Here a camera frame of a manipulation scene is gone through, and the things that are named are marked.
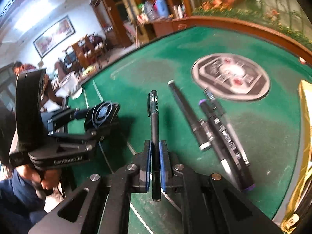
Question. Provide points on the small red patterned roll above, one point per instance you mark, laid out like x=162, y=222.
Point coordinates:
x=302, y=61

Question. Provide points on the black marker with white print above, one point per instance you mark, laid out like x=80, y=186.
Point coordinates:
x=214, y=102

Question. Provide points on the green mahjong table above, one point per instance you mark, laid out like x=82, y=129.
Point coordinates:
x=146, y=65

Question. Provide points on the carved wooden furniture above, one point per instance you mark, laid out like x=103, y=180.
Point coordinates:
x=80, y=51

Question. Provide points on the flower wall mural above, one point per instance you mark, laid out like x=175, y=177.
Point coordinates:
x=256, y=0

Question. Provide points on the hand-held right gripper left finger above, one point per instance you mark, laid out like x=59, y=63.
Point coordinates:
x=149, y=165

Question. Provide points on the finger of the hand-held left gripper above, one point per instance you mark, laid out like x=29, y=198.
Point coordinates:
x=80, y=140
x=79, y=114

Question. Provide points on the black marker with white ends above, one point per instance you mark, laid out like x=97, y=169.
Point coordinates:
x=187, y=112

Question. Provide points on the framed wall picture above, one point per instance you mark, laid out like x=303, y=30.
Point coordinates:
x=53, y=36

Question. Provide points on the yellow tray with white lining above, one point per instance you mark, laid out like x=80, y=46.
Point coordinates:
x=304, y=126

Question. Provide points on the small black fan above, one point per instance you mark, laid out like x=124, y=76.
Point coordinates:
x=102, y=115

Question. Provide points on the person's left hand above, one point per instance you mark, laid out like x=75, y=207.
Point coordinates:
x=36, y=179

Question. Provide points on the black marker with purple ends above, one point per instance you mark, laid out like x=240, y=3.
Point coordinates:
x=243, y=178

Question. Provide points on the black pen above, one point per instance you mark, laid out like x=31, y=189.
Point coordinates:
x=154, y=126

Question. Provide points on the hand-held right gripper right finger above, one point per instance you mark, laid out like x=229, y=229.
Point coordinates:
x=162, y=165

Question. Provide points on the white round container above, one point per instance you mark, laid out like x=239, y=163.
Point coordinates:
x=72, y=85

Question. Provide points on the tall wooden shelf cabinet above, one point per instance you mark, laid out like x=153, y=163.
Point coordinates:
x=114, y=22

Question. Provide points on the grey table control panel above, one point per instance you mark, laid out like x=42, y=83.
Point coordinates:
x=231, y=78

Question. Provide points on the blue plastic jug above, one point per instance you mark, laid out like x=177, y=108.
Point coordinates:
x=162, y=7

